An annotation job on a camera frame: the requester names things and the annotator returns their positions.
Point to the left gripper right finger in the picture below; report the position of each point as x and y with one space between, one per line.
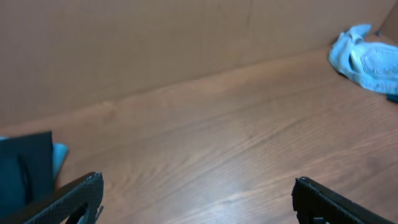
315 203

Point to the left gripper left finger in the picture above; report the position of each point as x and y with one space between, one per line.
77 202

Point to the black t-shirt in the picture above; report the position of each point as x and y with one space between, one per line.
15 185

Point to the folded light blue jeans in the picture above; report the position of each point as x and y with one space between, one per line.
59 157

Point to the folded black shirt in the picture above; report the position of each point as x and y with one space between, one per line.
40 189

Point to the dark blue garment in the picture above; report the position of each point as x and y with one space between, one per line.
392 98

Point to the crumpled light denim jeans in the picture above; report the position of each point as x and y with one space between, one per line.
372 65

